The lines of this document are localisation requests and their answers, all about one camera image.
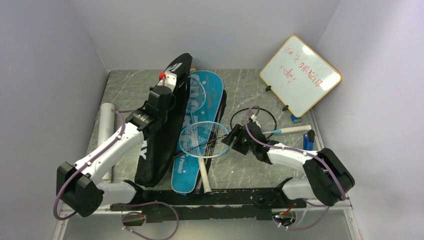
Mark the black racket head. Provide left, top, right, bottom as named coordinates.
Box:
left=230, top=108, right=277, bottom=133

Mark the black racket cover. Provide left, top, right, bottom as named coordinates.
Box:
left=134, top=53, right=193, bottom=188

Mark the white shuttlecock tube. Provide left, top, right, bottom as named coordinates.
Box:
left=96, top=102, right=116, bottom=183

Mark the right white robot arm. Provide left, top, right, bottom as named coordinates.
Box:
left=221, top=122, right=355, bottom=208

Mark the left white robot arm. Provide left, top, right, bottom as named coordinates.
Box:
left=53, top=85, right=175, bottom=221

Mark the blue racket cover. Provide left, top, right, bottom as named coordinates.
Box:
left=171, top=70, right=226, bottom=196

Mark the blue whiteboard eraser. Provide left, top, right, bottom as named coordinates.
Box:
left=290, top=114, right=303, bottom=124

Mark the blue marker pen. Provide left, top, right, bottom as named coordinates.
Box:
left=303, top=129, right=315, bottom=151

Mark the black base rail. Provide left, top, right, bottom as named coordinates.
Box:
left=110, top=188, right=307, bottom=223

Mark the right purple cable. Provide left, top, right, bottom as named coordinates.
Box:
left=244, top=105, right=347, bottom=232

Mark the whiteboard with orange frame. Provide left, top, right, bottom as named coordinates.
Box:
left=259, top=35, right=342, bottom=118

